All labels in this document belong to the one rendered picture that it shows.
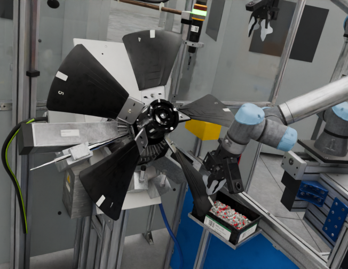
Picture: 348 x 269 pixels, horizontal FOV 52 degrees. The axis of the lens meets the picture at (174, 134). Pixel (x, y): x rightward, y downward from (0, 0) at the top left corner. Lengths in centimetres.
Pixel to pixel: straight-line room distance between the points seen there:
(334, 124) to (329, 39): 248
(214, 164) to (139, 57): 48
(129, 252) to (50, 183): 74
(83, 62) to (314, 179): 120
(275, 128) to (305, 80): 313
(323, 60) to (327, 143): 249
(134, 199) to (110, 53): 60
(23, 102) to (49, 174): 52
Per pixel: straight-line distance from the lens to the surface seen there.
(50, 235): 225
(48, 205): 212
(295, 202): 184
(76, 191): 156
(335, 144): 180
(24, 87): 163
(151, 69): 129
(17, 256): 208
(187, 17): 120
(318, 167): 180
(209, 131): 168
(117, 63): 151
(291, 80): 413
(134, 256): 243
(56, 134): 120
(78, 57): 115
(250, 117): 104
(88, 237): 183
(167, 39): 134
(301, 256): 140
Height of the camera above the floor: 160
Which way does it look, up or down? 22 degrees down
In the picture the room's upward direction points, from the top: 11 degrees clockwise
